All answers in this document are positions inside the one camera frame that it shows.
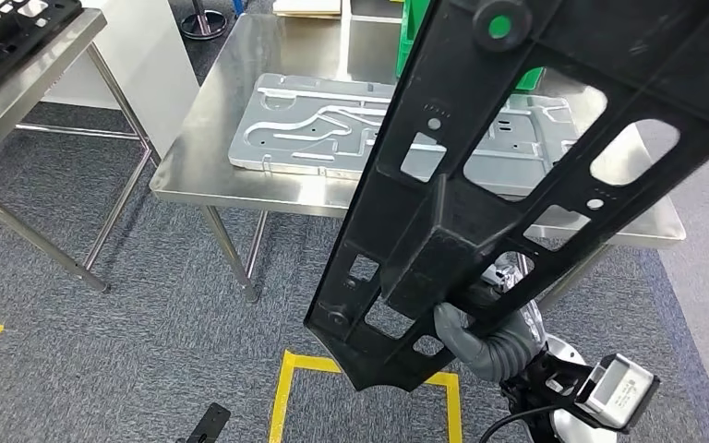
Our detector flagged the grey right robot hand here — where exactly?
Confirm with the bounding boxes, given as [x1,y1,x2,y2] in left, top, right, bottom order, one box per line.
[434,257,522,381]

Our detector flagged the black plastic frame part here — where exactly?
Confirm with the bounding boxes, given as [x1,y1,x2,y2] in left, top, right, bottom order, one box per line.
[304,0,709,392]
[0,0,85,91]

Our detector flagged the stainless steel workbench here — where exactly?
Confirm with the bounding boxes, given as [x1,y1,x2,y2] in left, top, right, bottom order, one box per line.
[0,6,160,294]
[149,12,687,314]

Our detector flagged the embossed silver metal plate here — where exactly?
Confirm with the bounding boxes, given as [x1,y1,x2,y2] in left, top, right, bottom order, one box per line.
[227,73,582,200]

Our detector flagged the green plastic crate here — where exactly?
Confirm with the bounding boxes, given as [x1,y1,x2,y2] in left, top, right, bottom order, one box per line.
[395,0,546,93]

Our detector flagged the tan cardboard sheets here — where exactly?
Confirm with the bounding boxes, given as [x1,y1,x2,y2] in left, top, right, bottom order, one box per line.
[271,0,343,19]

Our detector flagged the white cabinet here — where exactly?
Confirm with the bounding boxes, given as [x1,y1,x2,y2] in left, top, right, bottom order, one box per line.
[42,0,201,159]

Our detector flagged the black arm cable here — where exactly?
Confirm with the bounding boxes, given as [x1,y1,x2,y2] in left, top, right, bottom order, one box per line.
[479,403,560,443]

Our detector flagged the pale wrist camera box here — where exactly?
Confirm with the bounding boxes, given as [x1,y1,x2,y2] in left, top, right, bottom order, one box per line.
[574,353,662,431]

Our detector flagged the chrome stanchion post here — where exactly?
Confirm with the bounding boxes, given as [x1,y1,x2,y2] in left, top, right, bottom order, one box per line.
[180,0,229,41]

